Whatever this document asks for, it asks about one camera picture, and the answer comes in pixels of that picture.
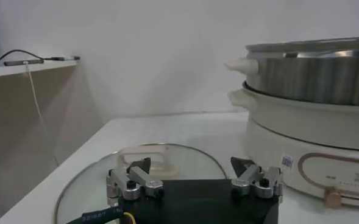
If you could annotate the stainless steel steamer basket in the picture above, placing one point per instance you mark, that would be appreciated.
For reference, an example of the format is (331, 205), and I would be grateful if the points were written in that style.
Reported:
(304, 79)

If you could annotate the black smartphone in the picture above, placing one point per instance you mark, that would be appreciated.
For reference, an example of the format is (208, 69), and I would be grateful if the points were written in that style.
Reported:
(23, 62)

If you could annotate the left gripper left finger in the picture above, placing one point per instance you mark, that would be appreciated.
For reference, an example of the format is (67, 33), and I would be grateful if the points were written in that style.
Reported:
(136, 179)

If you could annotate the white side desk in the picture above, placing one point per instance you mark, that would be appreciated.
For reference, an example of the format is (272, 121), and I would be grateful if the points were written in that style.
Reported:
(14, 70)

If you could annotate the cream electric cooker pot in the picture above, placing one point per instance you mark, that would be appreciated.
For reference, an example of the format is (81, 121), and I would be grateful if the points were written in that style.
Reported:
(304, 128)

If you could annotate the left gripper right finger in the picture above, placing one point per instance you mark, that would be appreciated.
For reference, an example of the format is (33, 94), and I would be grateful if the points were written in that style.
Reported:
(252, 179)

